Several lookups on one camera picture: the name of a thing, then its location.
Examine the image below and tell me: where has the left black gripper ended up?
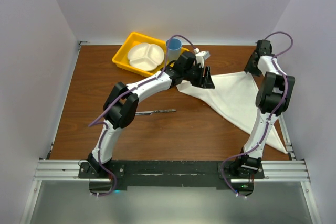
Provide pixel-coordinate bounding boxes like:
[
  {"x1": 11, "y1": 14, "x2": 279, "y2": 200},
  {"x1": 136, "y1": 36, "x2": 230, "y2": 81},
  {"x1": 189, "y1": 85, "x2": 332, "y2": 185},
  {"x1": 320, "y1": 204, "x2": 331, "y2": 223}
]
[{"x1": 182, "y1": 63, "x2": 214, "y2": 89}]

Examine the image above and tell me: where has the white cloth napkin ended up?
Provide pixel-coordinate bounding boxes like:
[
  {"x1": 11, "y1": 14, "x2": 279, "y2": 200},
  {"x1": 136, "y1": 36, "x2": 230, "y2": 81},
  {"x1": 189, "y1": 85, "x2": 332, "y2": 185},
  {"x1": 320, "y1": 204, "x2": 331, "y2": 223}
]
[{"x1": 176, "y1": 70, "x2": 288, "y2": 154}]

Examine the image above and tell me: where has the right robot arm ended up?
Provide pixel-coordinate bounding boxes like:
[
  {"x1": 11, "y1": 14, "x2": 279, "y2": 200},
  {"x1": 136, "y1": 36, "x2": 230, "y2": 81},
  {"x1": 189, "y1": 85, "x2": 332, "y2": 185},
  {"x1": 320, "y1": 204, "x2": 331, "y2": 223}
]
[{"x1": 225, "y1": 39, "x2": 295, "y2": 179}]

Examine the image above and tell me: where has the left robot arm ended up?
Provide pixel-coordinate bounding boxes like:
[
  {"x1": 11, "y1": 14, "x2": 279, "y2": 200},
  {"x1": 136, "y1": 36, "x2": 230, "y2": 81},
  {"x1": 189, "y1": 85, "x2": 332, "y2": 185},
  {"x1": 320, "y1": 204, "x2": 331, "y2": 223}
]
[{"x1": 87, "y1": 49, "x2": 215, "y2": 178}]

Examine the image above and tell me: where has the blue plastic cup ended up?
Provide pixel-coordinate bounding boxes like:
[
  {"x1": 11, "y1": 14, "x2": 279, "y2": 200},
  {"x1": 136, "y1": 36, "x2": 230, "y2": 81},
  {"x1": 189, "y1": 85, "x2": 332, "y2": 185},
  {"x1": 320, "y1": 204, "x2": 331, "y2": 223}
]
[{"x1": 166, "y1": 38, "x2": 182, "y2": 61}]

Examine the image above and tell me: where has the steel table knife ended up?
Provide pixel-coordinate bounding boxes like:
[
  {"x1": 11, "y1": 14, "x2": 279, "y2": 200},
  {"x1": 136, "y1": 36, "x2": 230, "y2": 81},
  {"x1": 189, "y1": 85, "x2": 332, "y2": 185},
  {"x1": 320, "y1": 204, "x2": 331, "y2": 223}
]
[{"x1": 135, "y1": 109, "x2": 177, "y2": 115}]

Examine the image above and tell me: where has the white divided plate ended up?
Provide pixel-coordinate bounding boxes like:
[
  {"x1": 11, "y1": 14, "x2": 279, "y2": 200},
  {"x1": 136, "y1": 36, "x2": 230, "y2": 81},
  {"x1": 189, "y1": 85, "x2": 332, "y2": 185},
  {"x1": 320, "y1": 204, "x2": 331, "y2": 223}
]
[{"x1": 128, "y1": 43, "x2": 164, "y2": 71}]

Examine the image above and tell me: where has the yellow plastic tray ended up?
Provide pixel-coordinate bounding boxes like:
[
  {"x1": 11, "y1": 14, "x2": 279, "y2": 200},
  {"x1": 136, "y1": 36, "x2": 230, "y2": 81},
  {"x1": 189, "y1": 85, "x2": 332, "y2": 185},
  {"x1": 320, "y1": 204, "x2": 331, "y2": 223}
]
[{"x1": 112, "y1": 32, "x2": 166, "y2": 77}]

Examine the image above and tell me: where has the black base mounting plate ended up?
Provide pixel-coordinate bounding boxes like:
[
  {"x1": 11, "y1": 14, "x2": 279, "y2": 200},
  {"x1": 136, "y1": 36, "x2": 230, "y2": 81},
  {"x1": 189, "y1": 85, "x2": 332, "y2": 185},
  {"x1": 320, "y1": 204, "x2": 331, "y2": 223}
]
[{"x1": 78, "y1": 159, "x2": 265, "y2": 196}]

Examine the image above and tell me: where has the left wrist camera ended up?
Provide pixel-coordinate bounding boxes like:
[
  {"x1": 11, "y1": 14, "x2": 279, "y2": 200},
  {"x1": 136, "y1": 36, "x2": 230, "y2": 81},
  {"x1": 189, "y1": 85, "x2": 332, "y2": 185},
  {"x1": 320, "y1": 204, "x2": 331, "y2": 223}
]
[{"x1": 193, "y1": 48, "x2": 211, "y2": 67}]

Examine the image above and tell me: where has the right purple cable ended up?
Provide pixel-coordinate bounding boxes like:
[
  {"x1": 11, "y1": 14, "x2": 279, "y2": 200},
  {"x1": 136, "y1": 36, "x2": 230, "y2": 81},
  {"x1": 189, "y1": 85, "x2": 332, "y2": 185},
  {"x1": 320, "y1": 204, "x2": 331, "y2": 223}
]
[{"x1": 219, "y1": 31, "x2": 293, "y2": 198}]

